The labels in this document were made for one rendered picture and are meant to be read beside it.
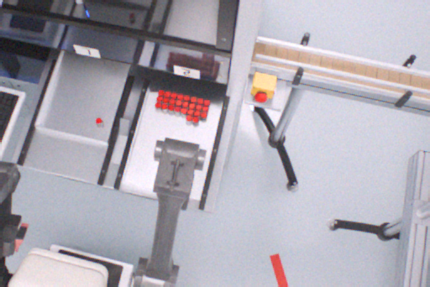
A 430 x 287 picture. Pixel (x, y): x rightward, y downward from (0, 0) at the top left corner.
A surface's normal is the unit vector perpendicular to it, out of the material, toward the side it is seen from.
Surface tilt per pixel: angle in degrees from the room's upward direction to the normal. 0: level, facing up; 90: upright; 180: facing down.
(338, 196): 0
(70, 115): 0
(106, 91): 0
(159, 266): 59
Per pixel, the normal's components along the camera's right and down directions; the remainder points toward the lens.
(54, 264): 0.13, -0.87
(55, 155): -0.05, -0.34
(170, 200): -0.19, 0.62
